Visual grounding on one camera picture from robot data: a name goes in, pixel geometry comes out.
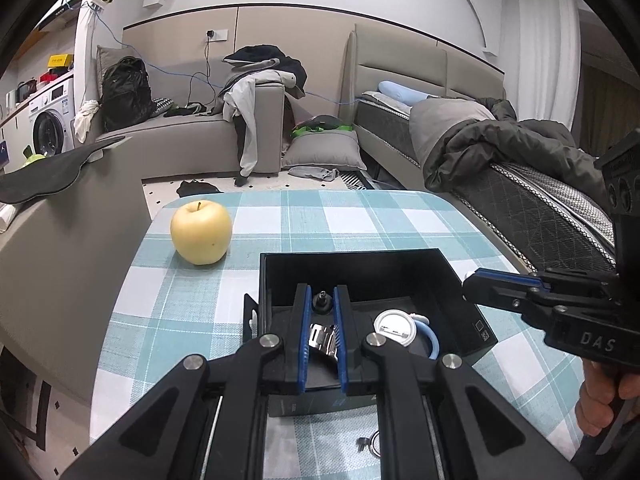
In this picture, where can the white curtain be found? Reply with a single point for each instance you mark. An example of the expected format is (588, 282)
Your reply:
(540, 50)

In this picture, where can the black backpack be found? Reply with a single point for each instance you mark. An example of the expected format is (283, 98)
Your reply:
(127, 92)

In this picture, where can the black cardboard box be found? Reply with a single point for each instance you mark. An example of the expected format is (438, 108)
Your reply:
(390, 275)

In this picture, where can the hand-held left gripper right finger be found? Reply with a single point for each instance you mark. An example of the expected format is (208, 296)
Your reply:
(342, 340)

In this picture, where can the yellow box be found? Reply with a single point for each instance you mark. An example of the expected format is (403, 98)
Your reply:
(60, 60)

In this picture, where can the small black stud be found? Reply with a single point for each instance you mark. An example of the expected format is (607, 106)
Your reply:
(322, 301)

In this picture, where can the silver wrist watch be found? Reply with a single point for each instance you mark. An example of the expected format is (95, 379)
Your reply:
(322, 338)

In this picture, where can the grey pillow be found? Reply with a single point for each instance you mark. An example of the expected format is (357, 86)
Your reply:
(325, 152)

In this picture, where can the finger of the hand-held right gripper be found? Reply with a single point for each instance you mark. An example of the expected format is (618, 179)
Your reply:
(505, 277)
(500, 297)

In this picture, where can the teal checked tablecloth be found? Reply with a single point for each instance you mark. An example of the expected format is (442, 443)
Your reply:
(350, 220)

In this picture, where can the black mat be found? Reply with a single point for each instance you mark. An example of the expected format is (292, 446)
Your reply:
(45, 172)

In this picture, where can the grey sofa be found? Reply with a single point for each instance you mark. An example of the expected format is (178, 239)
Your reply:
(190, 152)

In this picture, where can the green and black bag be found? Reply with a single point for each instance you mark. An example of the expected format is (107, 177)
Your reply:
(320, 127)

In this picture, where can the wall socket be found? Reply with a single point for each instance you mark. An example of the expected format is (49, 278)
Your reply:
(218, 35)

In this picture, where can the white washing machine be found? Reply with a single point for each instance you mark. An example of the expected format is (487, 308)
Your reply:
(47, 115)

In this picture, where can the dark jacket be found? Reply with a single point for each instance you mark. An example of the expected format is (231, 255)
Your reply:
(265, 57)

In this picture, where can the grey blanket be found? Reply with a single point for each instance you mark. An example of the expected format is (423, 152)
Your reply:
(440, 120)

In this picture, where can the yellow apple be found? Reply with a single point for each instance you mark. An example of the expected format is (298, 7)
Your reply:
(200, 232)

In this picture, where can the grey cloth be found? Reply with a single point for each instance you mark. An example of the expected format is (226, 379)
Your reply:
(315, 173)

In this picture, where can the person's right hand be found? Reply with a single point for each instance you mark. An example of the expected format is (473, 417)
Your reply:
(595, 395)

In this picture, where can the black garment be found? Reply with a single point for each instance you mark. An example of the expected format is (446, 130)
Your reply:
(197, 189)

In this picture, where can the beige upholstered bed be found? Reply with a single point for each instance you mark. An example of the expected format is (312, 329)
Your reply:
(395, 55)

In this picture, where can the light blue pillow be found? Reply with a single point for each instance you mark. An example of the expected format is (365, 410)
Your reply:
(400, 92)

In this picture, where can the white cloth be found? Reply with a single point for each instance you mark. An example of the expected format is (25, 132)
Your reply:
(86, 120)

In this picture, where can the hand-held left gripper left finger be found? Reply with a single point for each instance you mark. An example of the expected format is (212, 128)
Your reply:
(302, 340)

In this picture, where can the dark olive quilt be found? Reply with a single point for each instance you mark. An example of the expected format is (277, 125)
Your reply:
(505, 145)

